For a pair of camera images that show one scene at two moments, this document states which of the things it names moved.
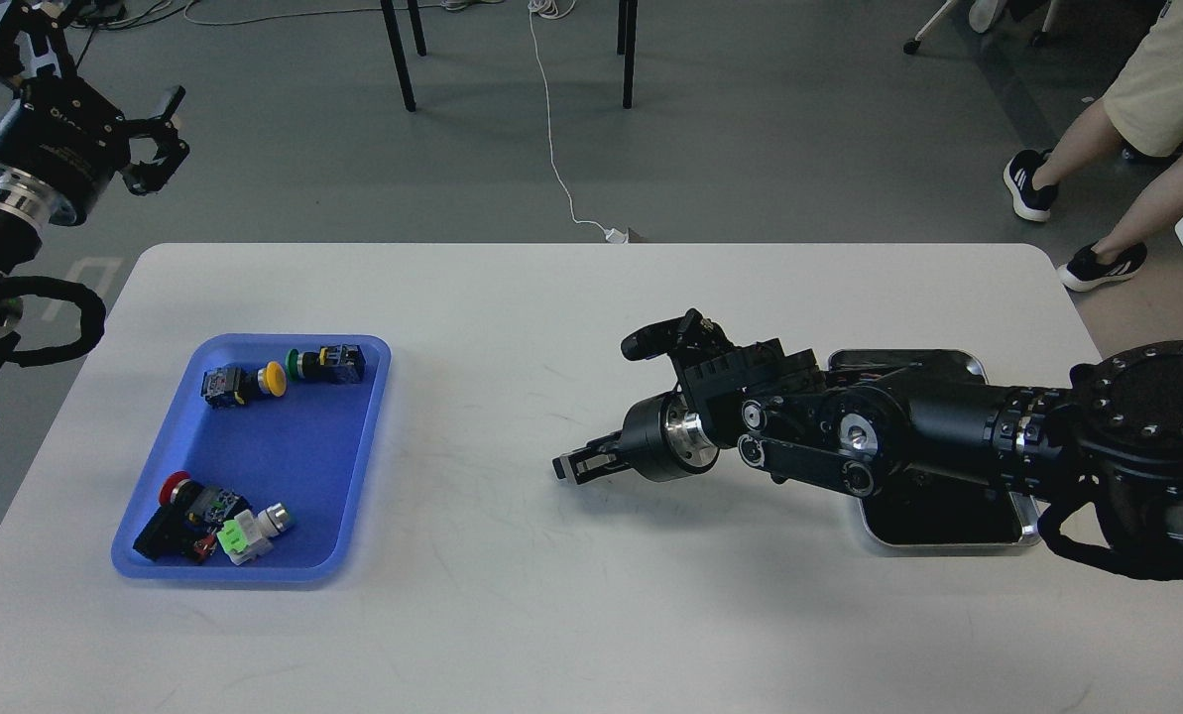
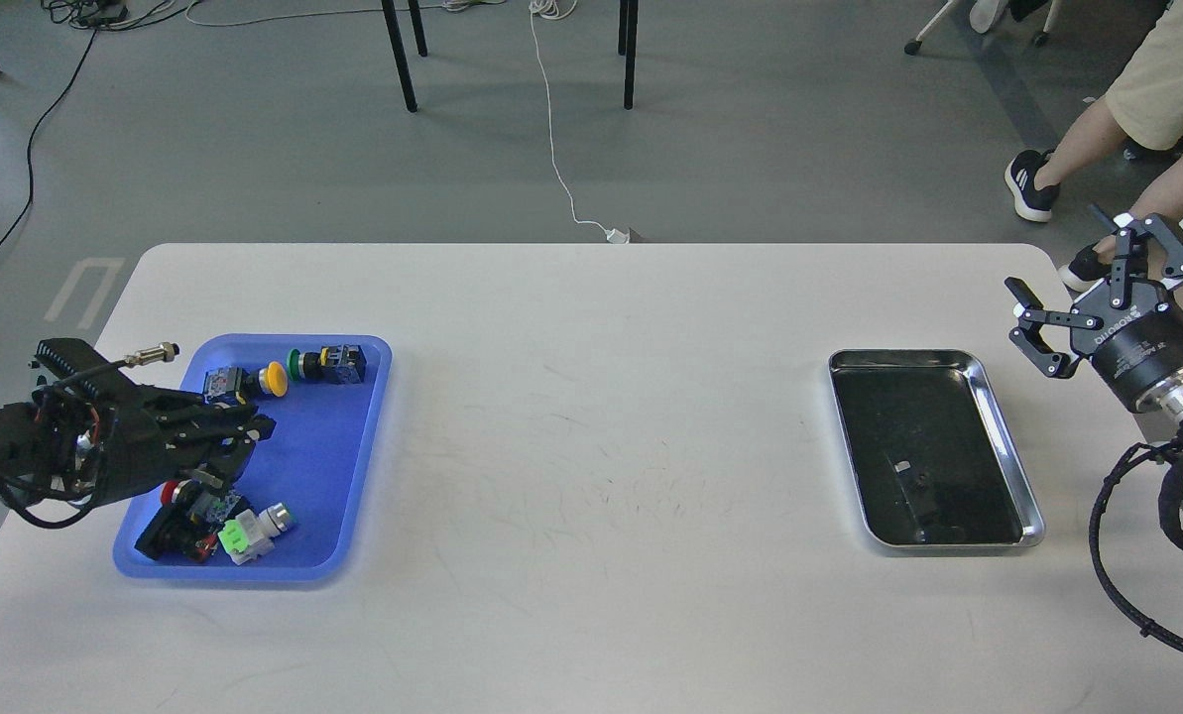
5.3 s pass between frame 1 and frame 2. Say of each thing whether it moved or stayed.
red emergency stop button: stayed
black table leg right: stayed
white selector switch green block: stayed
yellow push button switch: stayed
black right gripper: moved
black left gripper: moved
